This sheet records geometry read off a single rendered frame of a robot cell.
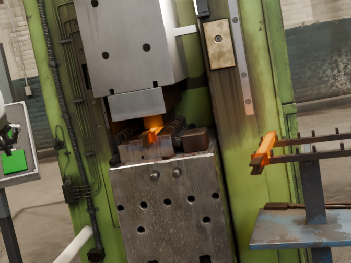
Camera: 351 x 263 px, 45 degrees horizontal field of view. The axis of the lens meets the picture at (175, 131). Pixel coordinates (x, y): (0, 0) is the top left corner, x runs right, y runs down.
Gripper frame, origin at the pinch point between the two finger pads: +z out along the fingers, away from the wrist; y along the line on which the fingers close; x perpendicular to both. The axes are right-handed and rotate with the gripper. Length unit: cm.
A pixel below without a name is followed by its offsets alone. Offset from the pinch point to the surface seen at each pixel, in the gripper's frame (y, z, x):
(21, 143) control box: 3.3, 13.2, 6.1
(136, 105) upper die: 44.2, 5.0, 7.7
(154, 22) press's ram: 55, -13, 28
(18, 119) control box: 3.8, 13.2, 15.6
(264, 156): 69, -23, -29
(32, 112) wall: -25, 580, 310
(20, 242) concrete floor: -36, 255, 23
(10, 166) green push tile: -1.4, 12.5, -1.6
